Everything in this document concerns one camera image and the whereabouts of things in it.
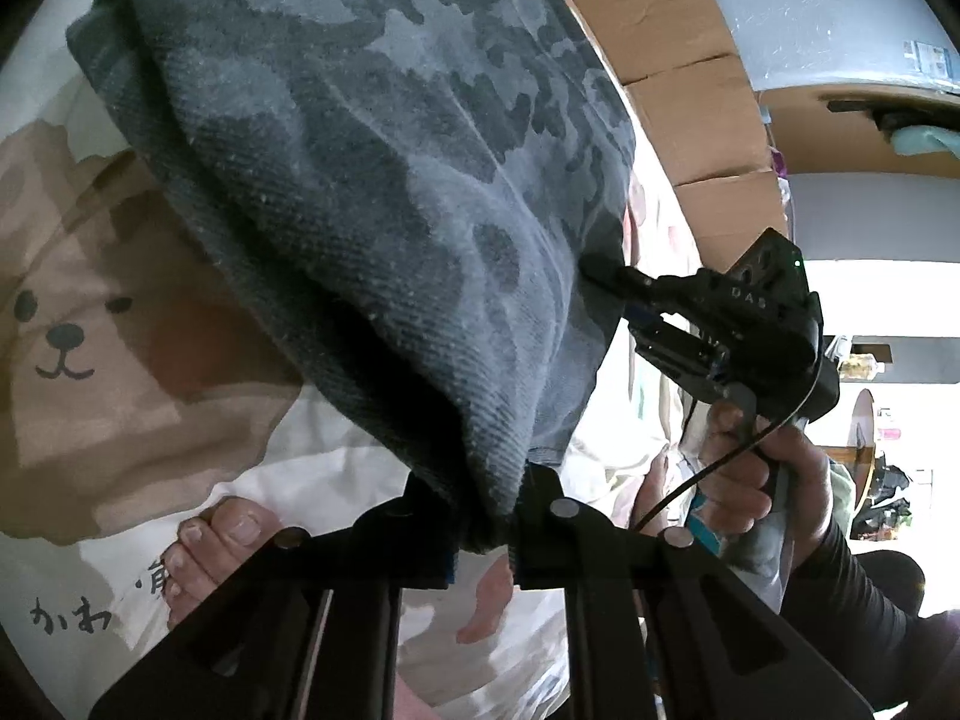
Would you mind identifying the grey camouflage garment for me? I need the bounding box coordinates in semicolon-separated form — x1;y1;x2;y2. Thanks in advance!
67;0;636;551

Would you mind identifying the person right forearm black sleeve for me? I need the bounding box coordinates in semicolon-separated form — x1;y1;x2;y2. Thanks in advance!
781;527;958;718

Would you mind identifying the person left hand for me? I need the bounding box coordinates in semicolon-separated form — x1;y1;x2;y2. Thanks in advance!
161;497;283;629

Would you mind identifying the person right hand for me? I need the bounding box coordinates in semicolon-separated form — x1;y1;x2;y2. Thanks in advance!
628;400;836;571

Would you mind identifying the wooden round table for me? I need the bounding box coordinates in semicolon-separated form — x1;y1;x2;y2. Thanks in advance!
823;388;877;512

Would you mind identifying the brown cardboard box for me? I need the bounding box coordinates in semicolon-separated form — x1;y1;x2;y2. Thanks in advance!
569;0;958;270

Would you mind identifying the white bear print bedsheet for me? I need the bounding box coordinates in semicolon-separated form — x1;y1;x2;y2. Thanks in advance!
2;0;669;718

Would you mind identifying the black cable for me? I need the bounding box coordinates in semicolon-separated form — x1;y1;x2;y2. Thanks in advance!
632;358;827;533

